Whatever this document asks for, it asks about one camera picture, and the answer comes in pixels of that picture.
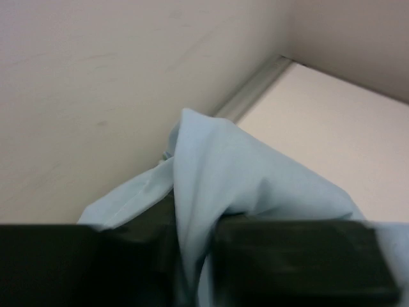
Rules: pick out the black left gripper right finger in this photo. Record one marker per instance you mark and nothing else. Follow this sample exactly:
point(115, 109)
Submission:
point(261, 262)

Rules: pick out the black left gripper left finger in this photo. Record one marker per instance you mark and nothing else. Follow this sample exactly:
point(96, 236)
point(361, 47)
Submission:
point(87, 265)

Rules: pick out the light blue pillowcase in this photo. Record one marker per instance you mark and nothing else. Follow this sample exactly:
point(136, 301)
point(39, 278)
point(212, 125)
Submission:
point(213, 168)

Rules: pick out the aluminium table frame rail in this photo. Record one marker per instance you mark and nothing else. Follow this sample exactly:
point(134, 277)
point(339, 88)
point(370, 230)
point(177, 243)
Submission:
point(253, 88)

